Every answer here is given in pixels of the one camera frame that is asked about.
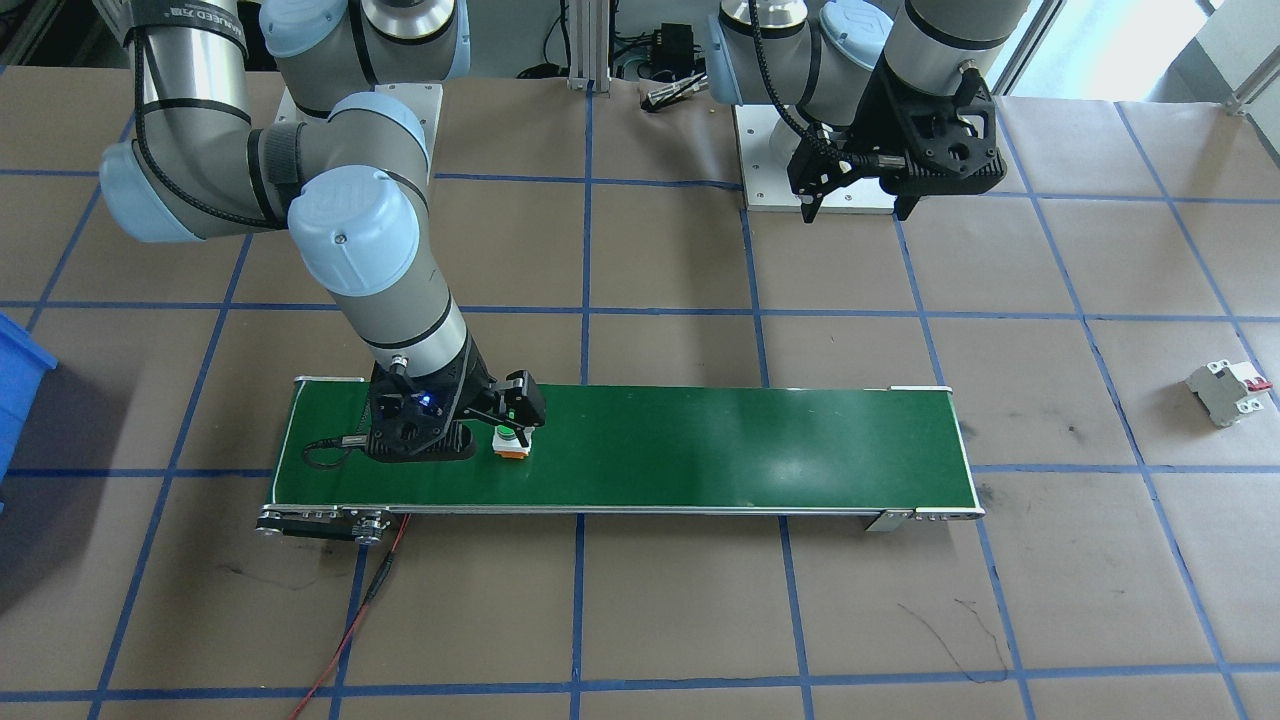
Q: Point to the green push button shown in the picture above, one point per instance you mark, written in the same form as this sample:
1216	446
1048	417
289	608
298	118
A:
511	444

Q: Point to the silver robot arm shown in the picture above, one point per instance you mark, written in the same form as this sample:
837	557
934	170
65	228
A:
360	240
850	40

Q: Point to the silver cylindrical tool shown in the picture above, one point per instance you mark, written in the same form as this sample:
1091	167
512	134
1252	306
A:
675	95

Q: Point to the green belt conveyor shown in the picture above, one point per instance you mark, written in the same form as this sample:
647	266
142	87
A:
700	450

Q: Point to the black power adapter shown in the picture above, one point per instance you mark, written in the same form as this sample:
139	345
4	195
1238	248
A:
678	45

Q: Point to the large blue storage bin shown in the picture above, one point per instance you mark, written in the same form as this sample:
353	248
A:
20	390

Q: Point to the white square base plate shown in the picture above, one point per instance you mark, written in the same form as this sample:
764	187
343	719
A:
770	175

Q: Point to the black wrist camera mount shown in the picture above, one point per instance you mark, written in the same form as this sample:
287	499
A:
415	430
950	140

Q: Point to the aluminium profile post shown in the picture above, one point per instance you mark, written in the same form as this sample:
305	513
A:
590	45

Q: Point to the white circuit breaker red switch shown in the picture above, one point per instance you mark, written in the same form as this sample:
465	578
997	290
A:
1225	392

